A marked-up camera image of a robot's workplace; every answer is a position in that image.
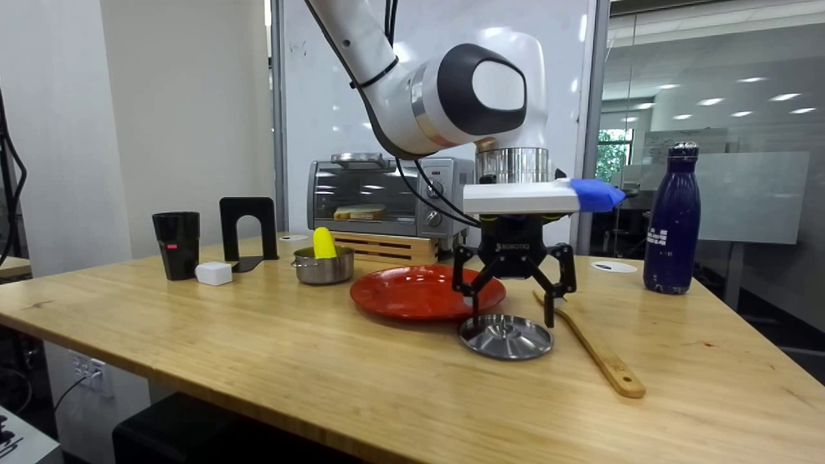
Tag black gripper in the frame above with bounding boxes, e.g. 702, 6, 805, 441
452, 211, 579, 336

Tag small wooden pallet stand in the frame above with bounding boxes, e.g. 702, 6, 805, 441
329, 227, 444, 269

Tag black hanging cable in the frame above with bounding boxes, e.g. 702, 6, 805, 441
0, 87, 30, 265

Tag round silver metal lid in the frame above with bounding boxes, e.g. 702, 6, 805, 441
457, 311, 557, 364

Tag large whiteboard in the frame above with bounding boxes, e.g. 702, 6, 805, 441
270, 0, 613, 257

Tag silver toaster oven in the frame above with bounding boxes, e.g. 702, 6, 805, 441
306, 153, 480, 243

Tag red plate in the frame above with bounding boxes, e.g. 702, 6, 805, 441
347, 264, 507, 327

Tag black cup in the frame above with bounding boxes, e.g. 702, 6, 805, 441
150, 208, 203, 284

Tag dark blue water bottle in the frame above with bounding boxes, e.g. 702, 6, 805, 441
641, 142, 704, 298

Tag flat white round coaster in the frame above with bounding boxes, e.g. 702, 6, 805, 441
590, 257, 641, 279

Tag black metal bookend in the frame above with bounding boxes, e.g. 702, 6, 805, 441
216, 194, 282, 275

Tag white wall power outlet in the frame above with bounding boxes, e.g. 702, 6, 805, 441
69, 352, 110, 387

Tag small white box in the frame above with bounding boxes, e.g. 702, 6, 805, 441
194, 261, 238, 289

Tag small steel pot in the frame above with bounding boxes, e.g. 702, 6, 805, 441
291, 245, 358, 289

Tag frosted glass board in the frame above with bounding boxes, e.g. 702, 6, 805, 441
615, 149, 813, 249

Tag wooden fork spatula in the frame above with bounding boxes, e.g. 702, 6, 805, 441
532, 289, 649, 405

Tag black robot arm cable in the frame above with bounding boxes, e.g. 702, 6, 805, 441
345, 52, 484, 231

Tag yellow toy corn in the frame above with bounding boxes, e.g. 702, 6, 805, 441
310, 224, 340, 264

